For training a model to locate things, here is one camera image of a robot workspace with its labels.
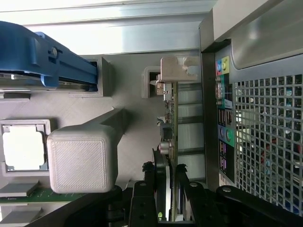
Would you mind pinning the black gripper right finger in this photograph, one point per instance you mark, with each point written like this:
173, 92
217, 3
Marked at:
196, 208

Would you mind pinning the black open PC case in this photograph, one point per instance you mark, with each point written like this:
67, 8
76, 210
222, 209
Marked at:
260, 35

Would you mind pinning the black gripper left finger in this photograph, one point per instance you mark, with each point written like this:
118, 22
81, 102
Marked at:
144, 205

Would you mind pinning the silver CPU chip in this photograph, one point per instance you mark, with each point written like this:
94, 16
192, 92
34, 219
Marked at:
23, 146

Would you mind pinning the green RAM stick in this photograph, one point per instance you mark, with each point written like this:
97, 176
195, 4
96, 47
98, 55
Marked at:
35, 197

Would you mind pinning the grey plastic parts rack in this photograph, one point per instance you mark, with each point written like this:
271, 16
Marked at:
78, 158

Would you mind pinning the hard disk with blue carrier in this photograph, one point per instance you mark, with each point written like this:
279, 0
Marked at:
23, 47

